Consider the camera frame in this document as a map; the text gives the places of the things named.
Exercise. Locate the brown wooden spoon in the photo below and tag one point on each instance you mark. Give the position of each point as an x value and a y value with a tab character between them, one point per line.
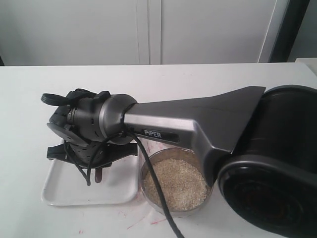
98	175

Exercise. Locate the white cabinet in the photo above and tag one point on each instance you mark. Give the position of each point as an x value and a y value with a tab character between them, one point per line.
120	32

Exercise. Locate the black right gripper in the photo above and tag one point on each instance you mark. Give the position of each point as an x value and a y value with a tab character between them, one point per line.
92	132

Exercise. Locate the steel bowl of rice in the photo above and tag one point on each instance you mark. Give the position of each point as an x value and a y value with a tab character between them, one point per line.
180	177

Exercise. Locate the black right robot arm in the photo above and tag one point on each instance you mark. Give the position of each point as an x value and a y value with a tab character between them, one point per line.
258	145

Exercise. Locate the white rectangular tray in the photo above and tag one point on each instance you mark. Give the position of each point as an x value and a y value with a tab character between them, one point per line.
65	186

